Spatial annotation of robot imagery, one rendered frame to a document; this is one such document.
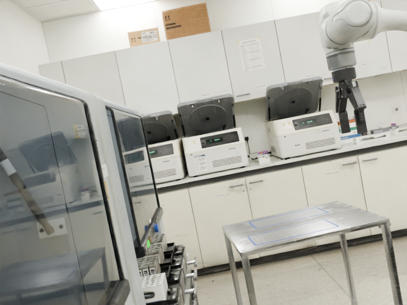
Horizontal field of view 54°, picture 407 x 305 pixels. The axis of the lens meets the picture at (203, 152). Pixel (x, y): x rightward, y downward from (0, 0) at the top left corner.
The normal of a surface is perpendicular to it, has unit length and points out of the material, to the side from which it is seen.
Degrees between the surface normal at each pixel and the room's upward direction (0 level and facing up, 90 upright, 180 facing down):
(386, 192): 90
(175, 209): 90
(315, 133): 90
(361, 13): 88
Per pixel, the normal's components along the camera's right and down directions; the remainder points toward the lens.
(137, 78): 0.02, 0.05
